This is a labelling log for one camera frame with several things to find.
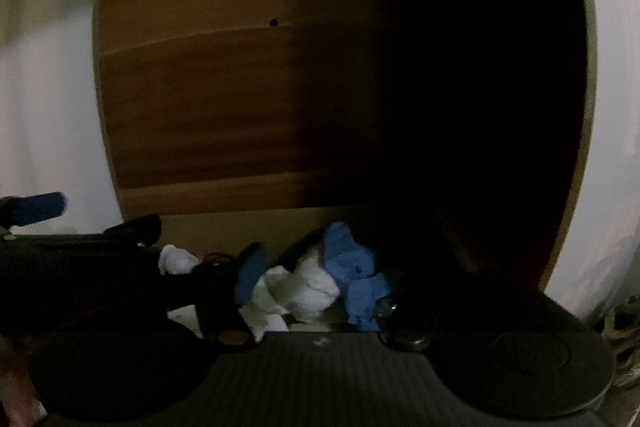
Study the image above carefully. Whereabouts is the white cloth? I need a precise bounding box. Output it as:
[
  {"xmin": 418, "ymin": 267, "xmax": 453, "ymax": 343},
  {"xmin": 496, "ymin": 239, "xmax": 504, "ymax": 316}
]
[{"xmin": 249, "ymin": 252, "xmax": 342, "ymax": 324}]

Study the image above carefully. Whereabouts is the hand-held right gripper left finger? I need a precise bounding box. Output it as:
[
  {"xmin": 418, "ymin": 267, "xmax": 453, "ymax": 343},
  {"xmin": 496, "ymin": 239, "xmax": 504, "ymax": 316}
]
[{"xmin": 192, "ymin": 243, "xmax": 270, "ymax": 349}]

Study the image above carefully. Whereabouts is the blue cloth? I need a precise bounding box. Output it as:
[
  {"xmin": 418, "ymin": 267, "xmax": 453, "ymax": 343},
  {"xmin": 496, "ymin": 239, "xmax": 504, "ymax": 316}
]
[{"xmin": 322, "ymin": 221, "xmax": 392, "ymax": 333}]

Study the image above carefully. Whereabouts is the wooden cabinet panel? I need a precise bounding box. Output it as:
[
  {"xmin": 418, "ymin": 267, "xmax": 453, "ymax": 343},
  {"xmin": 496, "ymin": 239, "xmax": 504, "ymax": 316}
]
[{"xmin": 92, "ymin": 0, "xmax": 597, "ymax": 308}]

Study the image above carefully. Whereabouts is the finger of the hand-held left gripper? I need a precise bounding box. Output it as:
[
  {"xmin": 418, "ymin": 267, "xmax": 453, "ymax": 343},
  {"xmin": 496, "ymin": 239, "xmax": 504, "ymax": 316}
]
[
  {"xmin": 102, "ymin": 214, "xmax": 163, "ymax": 250},
  {"xmin": 0, "ymin": 192, "xmax": 69, "ymax": 229}
]

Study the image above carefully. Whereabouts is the patterned cloth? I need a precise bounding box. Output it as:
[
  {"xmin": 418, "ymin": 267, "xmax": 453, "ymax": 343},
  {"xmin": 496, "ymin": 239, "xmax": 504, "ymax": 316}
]
[{"xmin": 593, "ymin": 296, "xmax": 640, "ymax": 408}]

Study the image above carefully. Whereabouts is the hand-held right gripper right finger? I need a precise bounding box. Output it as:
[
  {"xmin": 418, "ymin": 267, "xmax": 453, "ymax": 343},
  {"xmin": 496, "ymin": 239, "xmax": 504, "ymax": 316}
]
[{"xmin": 379, "ymin": 277, "xmax": 437, "ymax": 354}]

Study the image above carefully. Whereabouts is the small white tissue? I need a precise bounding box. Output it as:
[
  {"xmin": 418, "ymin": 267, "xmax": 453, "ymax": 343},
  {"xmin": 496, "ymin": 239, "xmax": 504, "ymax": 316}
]
[{"xmin": 158, "ymin": 245, "xmax": 202, "ymax": 277}]

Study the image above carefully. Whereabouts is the orange cardboard box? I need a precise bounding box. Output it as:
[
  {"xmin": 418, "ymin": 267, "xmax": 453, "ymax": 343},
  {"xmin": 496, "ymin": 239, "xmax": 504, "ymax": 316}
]
[{"xmin": 120, "ymin": 205, "xmax": 361, "ymax": 268}]

